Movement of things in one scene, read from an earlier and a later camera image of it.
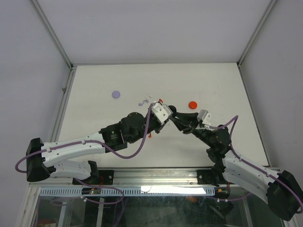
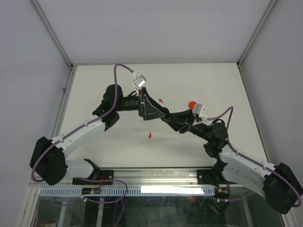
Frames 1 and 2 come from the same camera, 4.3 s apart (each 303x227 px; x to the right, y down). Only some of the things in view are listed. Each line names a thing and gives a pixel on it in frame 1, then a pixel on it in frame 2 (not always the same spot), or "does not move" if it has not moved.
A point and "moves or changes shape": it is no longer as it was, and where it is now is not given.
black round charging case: x=173 y=109 moves or changes shape
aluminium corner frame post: x=255 y=32 does not move
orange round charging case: x=192 y=105 does not move
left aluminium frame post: x=53 y=35 does not move
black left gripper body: x=153 y=126 -> x=140 y=100
